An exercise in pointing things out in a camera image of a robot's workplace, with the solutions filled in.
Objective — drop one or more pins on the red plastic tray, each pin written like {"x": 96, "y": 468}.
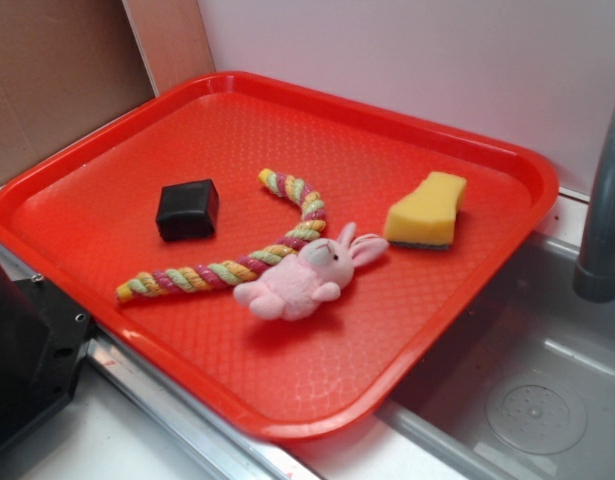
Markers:
{"x": 86, "y": 219}

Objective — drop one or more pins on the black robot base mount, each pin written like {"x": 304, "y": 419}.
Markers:
{"x": 43, "y": 340}

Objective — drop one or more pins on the yellow sponge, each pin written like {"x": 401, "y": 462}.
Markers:
{"x": 426, "y": 217}

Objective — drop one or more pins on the grey toy sink basin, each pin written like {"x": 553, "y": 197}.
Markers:
{"x": 521, "y": 386}

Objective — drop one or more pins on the pink plush bunny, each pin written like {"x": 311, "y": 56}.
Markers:
{"x": 296, "y": 287}

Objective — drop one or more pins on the brown cardboard panel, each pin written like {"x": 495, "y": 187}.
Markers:
{"x": 70, "y": 67}

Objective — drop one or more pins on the grey faucet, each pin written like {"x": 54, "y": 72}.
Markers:
{"x": 594, "y": 274}

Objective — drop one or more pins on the black cube block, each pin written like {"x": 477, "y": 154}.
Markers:
{"x": 188, "y": 211}

